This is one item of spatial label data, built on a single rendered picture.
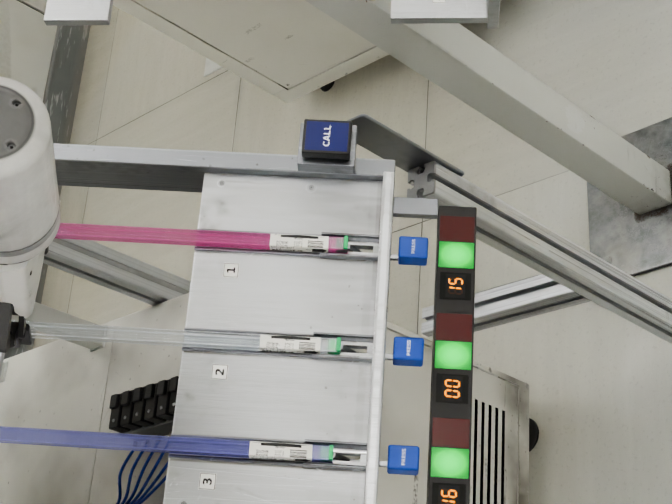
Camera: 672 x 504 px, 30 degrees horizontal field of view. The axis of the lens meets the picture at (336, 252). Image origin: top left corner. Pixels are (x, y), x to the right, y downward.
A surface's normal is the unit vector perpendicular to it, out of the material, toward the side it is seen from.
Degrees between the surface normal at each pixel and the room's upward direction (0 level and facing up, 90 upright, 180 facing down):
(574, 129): 90
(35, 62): 90
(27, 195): 124
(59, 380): 0
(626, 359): 0
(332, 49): 90
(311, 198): 44
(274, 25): 90
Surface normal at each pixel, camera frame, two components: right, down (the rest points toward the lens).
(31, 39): 0.71, -0.25
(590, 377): -0.70, -0.33
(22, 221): 0.55, 0.81
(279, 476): -0.02, -0.41
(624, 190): -0.05, 0.90
